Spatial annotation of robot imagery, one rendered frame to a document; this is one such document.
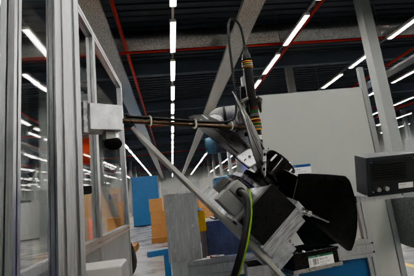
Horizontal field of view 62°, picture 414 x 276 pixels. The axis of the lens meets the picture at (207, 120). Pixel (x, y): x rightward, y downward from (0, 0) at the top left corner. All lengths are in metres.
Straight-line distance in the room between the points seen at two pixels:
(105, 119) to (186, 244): 0.45
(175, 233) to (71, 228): 0.35
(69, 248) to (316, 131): 2.78
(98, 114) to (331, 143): 2.72
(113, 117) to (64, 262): 0.37
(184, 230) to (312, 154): 2.35
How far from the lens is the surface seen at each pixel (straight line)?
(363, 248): 1.85
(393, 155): 1.89
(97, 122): 0.95
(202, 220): 1.61
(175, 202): 1.11
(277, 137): 3.25
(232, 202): 0.89
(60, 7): 1.04
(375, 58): 8.46
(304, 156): 3.30
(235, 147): 1.26
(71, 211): 0.89
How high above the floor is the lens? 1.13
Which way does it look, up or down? 12 degrees up
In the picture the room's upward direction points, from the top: 6 degrees counter-clockwise
